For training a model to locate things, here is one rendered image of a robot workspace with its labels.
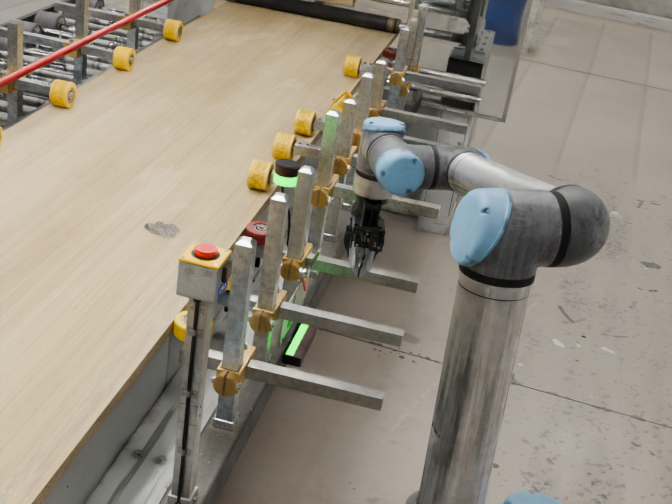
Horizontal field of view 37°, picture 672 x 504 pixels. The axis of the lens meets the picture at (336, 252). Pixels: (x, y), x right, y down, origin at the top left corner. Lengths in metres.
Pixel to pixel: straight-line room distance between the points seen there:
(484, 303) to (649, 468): 2.18
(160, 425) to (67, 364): 0.39
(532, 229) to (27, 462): 0.88
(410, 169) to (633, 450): 1.92
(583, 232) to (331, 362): 2.31
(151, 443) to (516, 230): 1.06
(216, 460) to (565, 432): 1.85
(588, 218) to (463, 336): 0.26
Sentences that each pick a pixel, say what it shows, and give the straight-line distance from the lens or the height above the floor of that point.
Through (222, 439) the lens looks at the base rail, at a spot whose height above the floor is 0.70.
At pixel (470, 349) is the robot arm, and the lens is 1.55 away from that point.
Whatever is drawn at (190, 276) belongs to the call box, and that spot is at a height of 1.19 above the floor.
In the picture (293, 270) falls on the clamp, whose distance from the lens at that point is 2.47.
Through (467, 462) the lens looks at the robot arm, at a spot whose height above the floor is 1.02.
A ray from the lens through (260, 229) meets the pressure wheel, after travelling 2.53.
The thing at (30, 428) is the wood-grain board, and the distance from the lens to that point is 1.81.
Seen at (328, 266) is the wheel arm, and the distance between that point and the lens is 2.52.
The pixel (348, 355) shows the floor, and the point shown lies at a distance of 3.80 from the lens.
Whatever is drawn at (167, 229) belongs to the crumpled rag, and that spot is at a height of 0.92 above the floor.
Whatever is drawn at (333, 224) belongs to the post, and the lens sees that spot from 2.98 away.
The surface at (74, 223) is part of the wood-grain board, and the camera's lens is 2.50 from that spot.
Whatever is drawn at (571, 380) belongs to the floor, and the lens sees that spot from 3.98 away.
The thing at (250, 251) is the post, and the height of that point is 1.12.
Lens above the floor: 1.98
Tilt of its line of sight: 26 degrees down
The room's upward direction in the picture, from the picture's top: 9 degrees clockwise
